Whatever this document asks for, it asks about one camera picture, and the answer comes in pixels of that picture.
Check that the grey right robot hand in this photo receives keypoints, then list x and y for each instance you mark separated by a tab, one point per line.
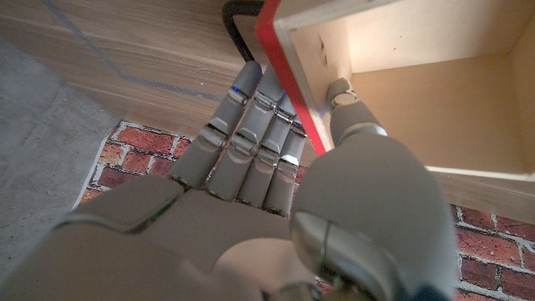
209	234

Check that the wooden drawer with red front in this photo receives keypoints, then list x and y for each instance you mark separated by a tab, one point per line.
418	104

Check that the red brick printed backdrop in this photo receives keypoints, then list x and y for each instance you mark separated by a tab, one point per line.
142	142

